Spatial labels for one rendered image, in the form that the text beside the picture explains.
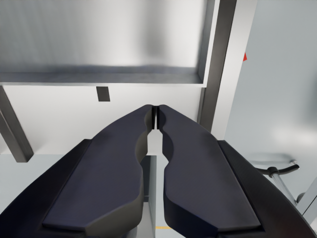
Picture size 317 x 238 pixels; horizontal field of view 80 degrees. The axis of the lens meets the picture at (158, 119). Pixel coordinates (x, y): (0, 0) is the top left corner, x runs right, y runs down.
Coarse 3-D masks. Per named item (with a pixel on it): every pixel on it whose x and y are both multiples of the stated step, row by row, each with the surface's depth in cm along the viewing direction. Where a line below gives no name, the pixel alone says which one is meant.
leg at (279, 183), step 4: (272, 176) 142; (276, 176) 140; (276, 180) 138; (280, 180) 136; (276, 184) 137; (280, 184) 134; (284, 184) 134; (280, 188) 133; (284, 188) 131; (284, 192) 129; (288, 192) 128; (288, 196) 126; (292, 196) 126; (292, 200) 123; (296, 204) 120; (316, 232) 106
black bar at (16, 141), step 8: (0, 88) 25; (0, 96) 25; (0, 104) 25; (8, 104) 27; (0, 112) 25; (8, 112) 27; (0, 120) 26; (8, 120) 27; (16, 120) 28; (0, 128) 27; (8, 128) 27; (16, 128) 28; (8, 136) 28; (16, 136) 28; (24, 136) 30; (8, 144) 28; (16, 144) 28; (24, 144) 30; (16, 152) 29; (24, 152) 30; (32, 152) 32; (16, 160) 30; (24, 160) 30
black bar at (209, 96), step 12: (228, 0) 18; (228, 12) 19; (216, 24) 20; (228, 24) 20; (216, 36) 20; (228, 36) 20; (216, 48) 21; (216, 60) 22; (216, 72) 22; (216, 84) 23; (204, 96) 24; (216, 96) 24; (204, 108) 25; (204, 120) 26
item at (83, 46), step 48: (0, 0) 20; (48, 0) 20; (96, 0) 20; (144, 0) 20; (192, 0) 20; (0, 48) 23; (48, 48) 23; (96, 48) 23; (144, 48) 23; (192, 48) 23
